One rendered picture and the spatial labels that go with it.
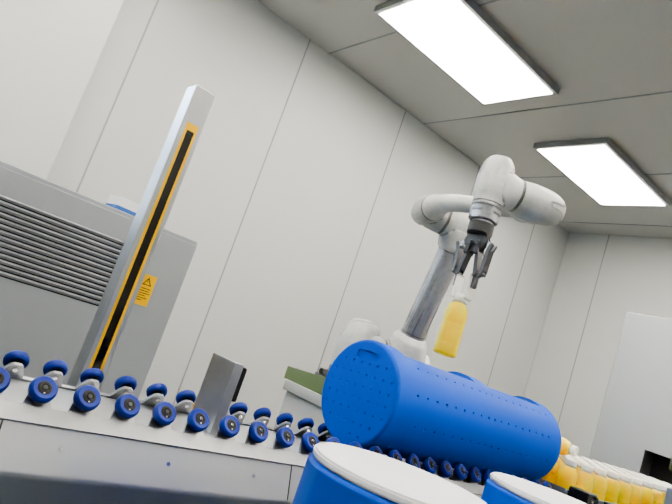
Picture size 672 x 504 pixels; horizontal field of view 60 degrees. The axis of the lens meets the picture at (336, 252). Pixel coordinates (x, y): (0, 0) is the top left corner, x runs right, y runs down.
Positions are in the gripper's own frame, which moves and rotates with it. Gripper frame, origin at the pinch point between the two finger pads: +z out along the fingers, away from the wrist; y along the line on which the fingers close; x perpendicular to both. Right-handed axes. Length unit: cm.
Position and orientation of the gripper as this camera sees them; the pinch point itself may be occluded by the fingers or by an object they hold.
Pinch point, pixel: (463, 288)
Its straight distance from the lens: 173.6
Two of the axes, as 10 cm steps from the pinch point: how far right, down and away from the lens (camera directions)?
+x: 7.0, 3.5, 6.2
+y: 6.4, 0.6, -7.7
